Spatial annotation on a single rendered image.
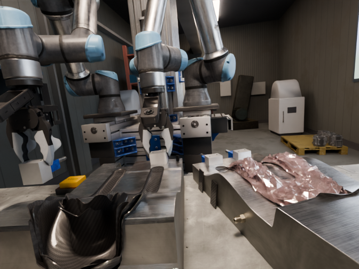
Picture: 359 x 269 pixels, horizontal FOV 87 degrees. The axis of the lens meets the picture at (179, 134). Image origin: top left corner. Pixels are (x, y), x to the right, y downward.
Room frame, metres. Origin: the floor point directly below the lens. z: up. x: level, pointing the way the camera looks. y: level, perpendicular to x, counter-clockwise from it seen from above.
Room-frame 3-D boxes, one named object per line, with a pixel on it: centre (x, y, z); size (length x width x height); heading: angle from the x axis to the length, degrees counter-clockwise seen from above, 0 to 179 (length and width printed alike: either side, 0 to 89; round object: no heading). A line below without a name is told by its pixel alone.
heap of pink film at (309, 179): (0.41, -0.21, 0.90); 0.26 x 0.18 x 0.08; 14
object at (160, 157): (0.61, 0.07, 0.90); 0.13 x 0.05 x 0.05; 177
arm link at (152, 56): (0.59, 0.07, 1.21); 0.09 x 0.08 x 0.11; 142
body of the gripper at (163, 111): (0.60, 0.07, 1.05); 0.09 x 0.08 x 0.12; 177
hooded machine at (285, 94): (4.82, -2.74, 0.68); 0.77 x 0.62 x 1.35; 170
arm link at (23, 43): (0.48, 0.36, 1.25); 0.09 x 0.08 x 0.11; 14
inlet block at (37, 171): (0.50, 0.36, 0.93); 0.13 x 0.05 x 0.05; 177
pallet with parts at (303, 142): (3.45, -2.42, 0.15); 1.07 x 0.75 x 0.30; 170
